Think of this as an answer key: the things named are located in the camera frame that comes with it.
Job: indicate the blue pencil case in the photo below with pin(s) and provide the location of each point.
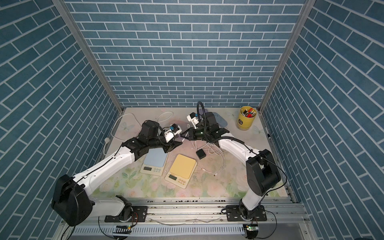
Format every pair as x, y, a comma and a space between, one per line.
220, 120

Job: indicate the blue electronic kitchen scale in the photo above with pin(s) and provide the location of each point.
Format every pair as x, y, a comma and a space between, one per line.
154, 162

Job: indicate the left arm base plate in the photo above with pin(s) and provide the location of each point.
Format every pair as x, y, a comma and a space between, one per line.
134, 214

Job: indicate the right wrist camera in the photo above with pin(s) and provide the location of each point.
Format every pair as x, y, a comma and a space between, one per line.
193, 118

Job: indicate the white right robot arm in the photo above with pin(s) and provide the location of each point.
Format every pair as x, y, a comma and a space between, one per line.
262, 172

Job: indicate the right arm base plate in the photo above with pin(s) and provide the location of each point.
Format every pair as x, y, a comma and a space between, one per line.
236, 213

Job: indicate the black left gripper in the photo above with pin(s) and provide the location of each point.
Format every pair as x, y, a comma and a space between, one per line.
169, 146

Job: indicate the black USB wall charger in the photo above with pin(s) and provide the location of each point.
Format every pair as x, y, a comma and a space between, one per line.
201, 154

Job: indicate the yellow electronic kitchen scale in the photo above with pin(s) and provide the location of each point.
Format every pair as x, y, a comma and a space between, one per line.
181, 171

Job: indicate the yellow pen cup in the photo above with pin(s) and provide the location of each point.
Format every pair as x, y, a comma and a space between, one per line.
246, 117

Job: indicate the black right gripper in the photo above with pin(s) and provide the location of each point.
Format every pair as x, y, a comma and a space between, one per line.
192, 132

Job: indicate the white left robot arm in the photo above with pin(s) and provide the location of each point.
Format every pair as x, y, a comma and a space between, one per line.
72, 198

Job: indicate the aluminium mounting rail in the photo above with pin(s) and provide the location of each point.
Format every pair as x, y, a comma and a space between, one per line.
208, 210

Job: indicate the floral table mat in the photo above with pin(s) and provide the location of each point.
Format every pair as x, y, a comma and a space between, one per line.
219, 174

